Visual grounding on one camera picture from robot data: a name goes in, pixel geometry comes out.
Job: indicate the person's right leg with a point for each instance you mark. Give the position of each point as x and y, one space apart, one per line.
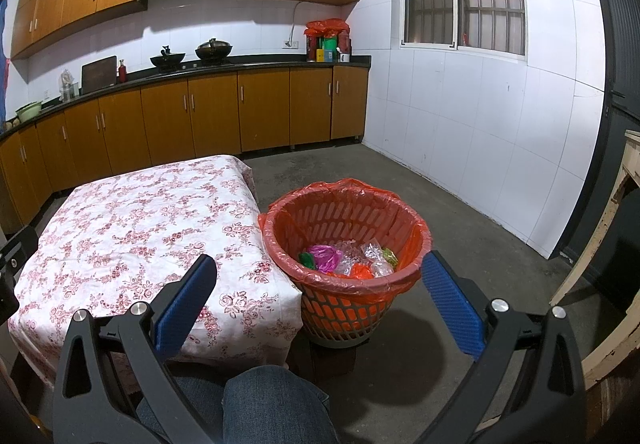
275 404

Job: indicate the person's left leg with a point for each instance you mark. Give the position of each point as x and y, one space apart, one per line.
210 394

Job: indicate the dark low stool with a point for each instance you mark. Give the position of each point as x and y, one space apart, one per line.
330 364

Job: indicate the red container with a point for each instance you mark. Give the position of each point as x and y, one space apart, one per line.
312 49

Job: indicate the dark door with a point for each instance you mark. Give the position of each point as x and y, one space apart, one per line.
620 49

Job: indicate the clear plastic bag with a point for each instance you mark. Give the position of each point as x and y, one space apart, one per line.
375 256

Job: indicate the brown cutting board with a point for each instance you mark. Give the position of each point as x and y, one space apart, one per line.
99 74

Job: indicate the olive green plastic bag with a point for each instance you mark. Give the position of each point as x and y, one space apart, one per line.
390 256

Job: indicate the wooden frame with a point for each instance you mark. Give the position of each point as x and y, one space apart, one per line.
612 349

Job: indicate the row of wooden base cabinets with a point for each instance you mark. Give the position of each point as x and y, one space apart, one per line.
210 114

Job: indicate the floral tablecloth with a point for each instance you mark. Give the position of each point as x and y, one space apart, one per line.
150 234

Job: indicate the clear bag with jar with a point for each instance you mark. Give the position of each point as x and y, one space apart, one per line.
68 87

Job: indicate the purple plastic bag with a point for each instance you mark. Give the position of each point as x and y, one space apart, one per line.
325 256

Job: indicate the green box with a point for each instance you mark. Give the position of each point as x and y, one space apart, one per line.
330 44

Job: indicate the black wok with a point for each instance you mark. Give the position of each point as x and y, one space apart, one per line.
167 60

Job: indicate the person's leg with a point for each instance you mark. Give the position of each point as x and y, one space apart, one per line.
275 404
210 394

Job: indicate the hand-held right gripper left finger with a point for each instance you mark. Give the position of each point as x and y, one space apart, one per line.
192 286

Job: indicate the black pot with lid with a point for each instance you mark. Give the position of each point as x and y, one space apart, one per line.
214 51

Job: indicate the wall outlet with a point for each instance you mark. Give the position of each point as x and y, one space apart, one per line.
290 44

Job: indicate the green basin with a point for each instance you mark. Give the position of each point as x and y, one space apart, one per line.
28 112

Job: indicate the red bag on containers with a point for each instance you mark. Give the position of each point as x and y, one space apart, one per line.
327 28

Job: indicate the black kitchen countertop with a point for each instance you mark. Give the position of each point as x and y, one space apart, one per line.
270 62

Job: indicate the yellow box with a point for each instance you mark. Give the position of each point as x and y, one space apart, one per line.
326 56

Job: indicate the teal green plastic bag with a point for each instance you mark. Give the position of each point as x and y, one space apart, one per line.
306 260

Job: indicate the red bottle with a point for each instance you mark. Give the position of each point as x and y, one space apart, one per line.
122 73

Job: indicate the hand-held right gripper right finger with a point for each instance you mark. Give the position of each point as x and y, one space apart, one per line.
447 296

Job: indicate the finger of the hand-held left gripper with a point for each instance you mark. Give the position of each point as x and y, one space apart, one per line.
22 246

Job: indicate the gas stove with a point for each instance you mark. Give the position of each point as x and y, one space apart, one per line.
200 66

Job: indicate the red plastic bag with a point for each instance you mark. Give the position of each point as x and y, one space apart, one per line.
361 271

